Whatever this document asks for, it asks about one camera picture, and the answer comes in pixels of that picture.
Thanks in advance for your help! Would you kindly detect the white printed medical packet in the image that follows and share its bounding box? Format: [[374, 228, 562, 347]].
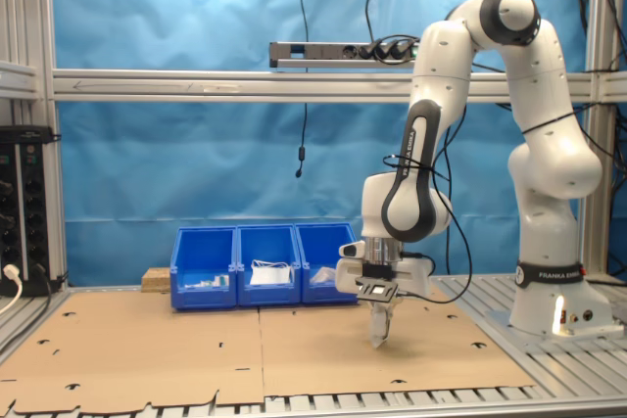
[[367, 306, 394, 349]]

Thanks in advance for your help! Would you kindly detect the clear bagged white packet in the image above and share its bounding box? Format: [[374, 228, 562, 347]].
[[309, 265, 344, 286]]

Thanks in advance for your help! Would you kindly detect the brown cardboard sheet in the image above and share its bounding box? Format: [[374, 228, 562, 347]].
[[0, 288, 266, 415], [258, 278, 538, 397]]

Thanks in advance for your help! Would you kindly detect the blue bin with clear bags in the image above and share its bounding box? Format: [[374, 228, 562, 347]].
[[293, 222, 362, 305]]

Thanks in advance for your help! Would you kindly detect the white face mask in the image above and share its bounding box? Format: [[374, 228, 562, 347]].
[[249, 259, 295, 287]]

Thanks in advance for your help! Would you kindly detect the blue bin with masks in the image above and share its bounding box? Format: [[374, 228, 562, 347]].
[[236, 224, 301, 306]]

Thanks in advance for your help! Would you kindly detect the blue bin with small packets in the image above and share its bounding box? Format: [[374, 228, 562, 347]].
[[169, 226, 240, 310]]

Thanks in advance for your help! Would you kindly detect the wooden block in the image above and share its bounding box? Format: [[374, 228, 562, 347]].
[[141, 267, 173, 294]]

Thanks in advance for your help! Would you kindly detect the silver power strip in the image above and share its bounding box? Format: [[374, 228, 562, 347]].
[[268, 40, 421, 70]]

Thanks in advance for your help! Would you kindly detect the long aluminium cross beam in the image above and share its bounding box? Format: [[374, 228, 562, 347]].
[[51, 69, 597, 105]]

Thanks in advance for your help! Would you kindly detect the black socket tower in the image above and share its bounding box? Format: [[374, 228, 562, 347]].
[[0, 124, 63, 298]]

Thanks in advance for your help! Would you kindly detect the short aluminium side beam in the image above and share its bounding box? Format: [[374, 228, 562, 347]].
[[0, 60, 40, 100]]

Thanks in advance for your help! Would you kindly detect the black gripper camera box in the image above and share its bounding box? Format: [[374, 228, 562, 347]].
[[353, 263, 400, 305]]

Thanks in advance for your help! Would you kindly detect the black camera cable on arm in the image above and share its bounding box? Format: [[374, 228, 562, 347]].
[[383, 114, 474, 302]]

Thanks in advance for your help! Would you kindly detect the hanging black cable with ferrite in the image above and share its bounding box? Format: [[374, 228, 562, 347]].
[[293, 0, 311, 179]]

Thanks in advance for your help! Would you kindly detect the black plug with cable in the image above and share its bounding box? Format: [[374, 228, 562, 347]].
[[0, 263, 56, 350]]

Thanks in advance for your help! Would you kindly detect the white plug with cable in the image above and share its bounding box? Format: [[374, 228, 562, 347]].
[[0, 263, 24, 316]]

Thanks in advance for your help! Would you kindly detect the wide aluminium frame post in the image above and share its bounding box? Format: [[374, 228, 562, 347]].
[[0, 0, 69, 288]]

